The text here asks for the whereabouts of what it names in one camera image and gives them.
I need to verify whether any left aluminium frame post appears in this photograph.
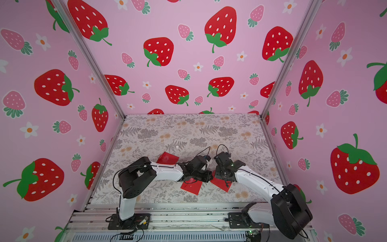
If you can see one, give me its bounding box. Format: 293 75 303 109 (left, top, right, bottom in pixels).
52 0 126 120

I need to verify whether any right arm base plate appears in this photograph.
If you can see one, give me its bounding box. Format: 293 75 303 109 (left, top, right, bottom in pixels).
224 212 270 229

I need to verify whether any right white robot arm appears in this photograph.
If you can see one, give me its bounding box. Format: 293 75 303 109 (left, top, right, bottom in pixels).
214 152 313 240

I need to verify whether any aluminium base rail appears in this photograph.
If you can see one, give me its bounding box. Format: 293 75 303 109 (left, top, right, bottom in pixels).
60 202 303 242

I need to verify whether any floral patterned table mat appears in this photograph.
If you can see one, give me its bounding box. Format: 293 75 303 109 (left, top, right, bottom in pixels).
91 114 281 204

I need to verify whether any right aluminium frame post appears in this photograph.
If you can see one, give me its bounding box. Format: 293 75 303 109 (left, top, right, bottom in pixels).
261 0 322 120

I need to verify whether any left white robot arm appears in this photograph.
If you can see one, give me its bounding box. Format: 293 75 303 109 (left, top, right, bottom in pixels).
118 155 212 221

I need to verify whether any red envelope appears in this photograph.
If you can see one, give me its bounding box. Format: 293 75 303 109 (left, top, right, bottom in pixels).
210 171 232 192
156 152 179 165
180 178 203 195

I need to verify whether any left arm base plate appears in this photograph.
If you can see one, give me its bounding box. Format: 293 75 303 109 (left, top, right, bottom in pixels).
105 213 151 230

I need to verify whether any aluminium frame post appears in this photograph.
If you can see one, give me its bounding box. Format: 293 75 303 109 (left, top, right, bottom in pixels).
261 0 322 120
52 0 126 120

